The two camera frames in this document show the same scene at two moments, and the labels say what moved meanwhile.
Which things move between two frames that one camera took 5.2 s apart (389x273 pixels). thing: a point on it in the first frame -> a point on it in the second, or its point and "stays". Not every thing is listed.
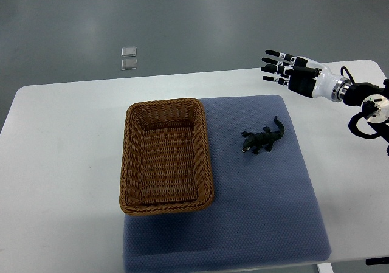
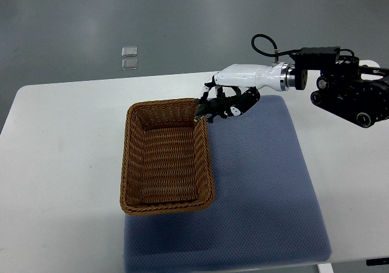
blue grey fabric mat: [264, 213] stays
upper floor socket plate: [129, 51] stays
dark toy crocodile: [265, 139] -> [216, 106]
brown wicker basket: [166, 165] stays
